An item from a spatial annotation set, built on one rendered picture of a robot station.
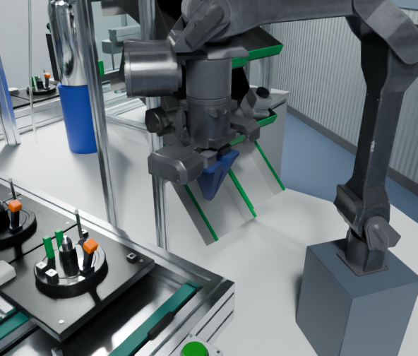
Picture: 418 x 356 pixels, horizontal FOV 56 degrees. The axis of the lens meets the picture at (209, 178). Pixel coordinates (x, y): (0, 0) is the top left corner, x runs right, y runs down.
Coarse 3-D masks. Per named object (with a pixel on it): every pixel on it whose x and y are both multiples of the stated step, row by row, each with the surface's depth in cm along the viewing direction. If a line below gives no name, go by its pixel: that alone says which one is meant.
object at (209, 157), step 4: (232, 140) 55; (224, 144) 53; (208, 148) 52; (212, 148) 52; (204, 152) 51; (208, 152) 51; (212, 152) 51; (216, 152) 51; (204, 156) 50; (208, 156) 50; (212, 156) 51; (216, 156) 52; (204, 160) 50; (208, 160) 50; (212, 160) 51; (216, 160) 52; (204, 164) 50; (208, 164) 51; (212, 164) 51
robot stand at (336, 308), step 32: (320, 256) 71; (320, 288) 71; (352, 288) 64; (384, 288) 64; (416, 288) 66; (320, 320) 72; (352, 320) 64; (384, 320) 67; (320, 352) 74; (352, 352) 69; (384, 352) 72
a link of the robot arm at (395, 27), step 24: (192, 0) 42; (240, 0) 43; (264, 0) 44; (288, 0) 45; (312, 0) 45; (336, 0) 46; (360, 0) 46; (384, 0) 46; (240, 24) 44; (264, 24) 46; (360, 24) 53; (384, 24) 47; (408, 24) 47; (408, 48) 48
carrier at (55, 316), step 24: (48, 240) 79; (72, 240) 90; (96, 240) 90; (0, 264) 79; (24, 264) 82; (48, 264) 79; (72, 264) 79; (96, 264) 79; (120, 264) 82; (144, 264) 82; (0, 288) 76; (24, 288) 76; (48, 288) 75; (72, 288) 75; (96, 288) 76; (120, 288) 77; (24, 312) 72; (48, 312) 71; (72, 312) 71; (96, 312) 73
